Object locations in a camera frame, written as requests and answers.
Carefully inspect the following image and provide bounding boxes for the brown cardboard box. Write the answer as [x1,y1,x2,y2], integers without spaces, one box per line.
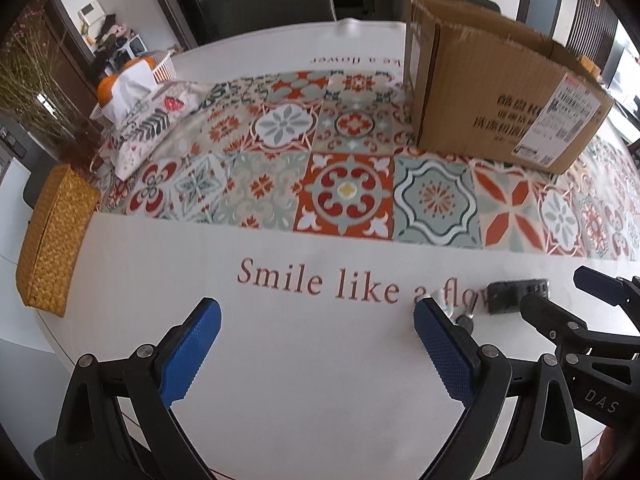
[402,0,615,176]

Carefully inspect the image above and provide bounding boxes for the white fruit basket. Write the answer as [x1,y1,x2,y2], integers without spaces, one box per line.
[90,50,176,121]

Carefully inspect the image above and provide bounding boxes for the dried flower bunch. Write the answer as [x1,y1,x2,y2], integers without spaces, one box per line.
[0,14,87,137]

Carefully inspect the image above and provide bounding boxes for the floral fabric tissue box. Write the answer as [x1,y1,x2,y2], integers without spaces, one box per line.
[97,79,214,181]

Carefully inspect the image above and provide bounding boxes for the brown wooden door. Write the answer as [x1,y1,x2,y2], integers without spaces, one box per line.
[42,0,99,111]

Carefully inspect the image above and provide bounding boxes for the blue white figurine keychain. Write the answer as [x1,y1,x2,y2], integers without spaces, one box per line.
[432,290,476,334]

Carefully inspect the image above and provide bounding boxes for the glass vase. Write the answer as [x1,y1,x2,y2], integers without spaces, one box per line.
[60,114,109,172]

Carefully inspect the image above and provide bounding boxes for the black rectangular device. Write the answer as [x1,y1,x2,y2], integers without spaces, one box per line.
[487,278,551,315]

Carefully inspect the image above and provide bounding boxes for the yellow woven box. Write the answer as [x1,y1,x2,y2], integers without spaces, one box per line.
[15,164,101,319]

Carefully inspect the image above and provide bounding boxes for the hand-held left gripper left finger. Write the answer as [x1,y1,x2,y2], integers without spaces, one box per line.
[50,297,222,480]

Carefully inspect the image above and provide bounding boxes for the white shoe rack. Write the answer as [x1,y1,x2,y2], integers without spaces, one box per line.
[87,14,146,77]

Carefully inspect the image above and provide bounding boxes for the dark slatted wall panel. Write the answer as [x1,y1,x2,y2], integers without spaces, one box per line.
[565,0,622,72]

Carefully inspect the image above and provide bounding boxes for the white tissue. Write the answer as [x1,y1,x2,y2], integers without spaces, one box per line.
[107,59,155,124]

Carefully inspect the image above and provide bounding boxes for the patterned tile table runner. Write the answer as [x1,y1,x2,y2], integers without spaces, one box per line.
[92,70,640,264]

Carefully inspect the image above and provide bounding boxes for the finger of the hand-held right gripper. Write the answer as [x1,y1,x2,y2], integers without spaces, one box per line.
[574,266,640,307]
[520,292,601,357]

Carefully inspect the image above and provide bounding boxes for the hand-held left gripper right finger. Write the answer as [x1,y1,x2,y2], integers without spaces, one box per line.
[412,297,586,480]

